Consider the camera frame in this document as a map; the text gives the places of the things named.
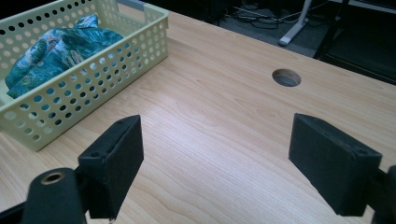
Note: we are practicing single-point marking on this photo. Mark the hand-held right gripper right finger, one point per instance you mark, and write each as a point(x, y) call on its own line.
point(333, 165)

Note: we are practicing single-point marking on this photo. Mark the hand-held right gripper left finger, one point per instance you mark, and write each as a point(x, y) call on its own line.
point(115, 161)

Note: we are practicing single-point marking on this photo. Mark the pale green perforated plastic basket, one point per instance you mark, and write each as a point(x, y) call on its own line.
point(102, 77)

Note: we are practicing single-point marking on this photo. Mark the blue green patterned cloth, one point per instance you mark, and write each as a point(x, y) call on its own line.
point(59, 53)

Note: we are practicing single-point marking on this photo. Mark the white desk leg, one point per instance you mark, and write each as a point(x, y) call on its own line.
point(294, 29)

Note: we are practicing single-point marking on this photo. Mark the dark furniture frame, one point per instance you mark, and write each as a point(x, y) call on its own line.
point(361, 46)

